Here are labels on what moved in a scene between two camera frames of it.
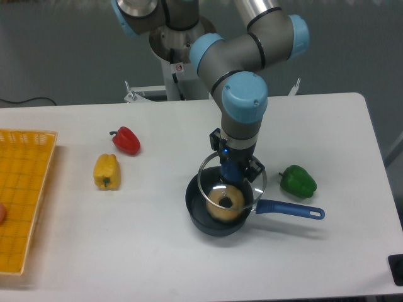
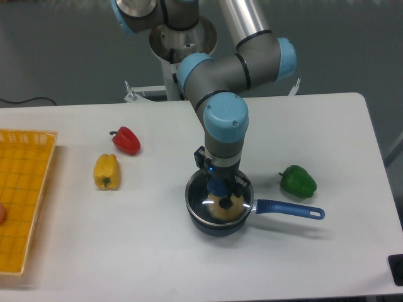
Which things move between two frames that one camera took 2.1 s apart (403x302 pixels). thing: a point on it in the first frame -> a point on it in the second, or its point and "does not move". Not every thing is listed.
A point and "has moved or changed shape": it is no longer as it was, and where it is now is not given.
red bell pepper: x=126 y=141 does not move
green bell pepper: x=298 y=181 does not move
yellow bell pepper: x=107 y=172 does not move
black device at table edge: x=395 y=262 does not move
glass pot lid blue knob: x=225 y=185 has moved or changed shape
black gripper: x=250 y=170 -> x=236 y=181
